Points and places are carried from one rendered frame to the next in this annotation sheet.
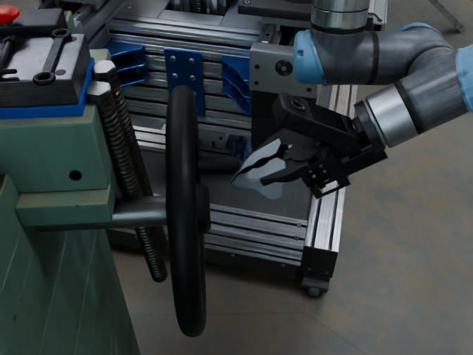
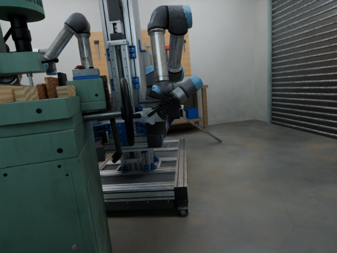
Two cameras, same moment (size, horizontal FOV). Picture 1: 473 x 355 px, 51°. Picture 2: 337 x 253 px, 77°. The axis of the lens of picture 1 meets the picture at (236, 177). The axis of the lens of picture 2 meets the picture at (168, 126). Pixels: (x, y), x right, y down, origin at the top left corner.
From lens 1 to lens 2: 0.62 m
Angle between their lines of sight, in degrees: 34
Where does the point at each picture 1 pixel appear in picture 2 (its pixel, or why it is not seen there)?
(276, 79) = not seen: hidden behind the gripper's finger
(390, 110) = (177, 90)
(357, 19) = (166, 77)
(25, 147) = (85, 86)
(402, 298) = (218, 210)
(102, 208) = (103, 102)
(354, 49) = (167, 85)
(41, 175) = (87, 95)
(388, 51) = (176, 85)
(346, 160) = (170, 108)
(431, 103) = (186, 86)
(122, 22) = not seen: hidden behind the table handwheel
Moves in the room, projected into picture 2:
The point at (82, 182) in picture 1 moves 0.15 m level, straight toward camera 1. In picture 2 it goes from (98, 98) to (110, 98)
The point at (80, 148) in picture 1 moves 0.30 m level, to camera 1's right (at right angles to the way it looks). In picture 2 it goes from (98, 86) to (172, 79)
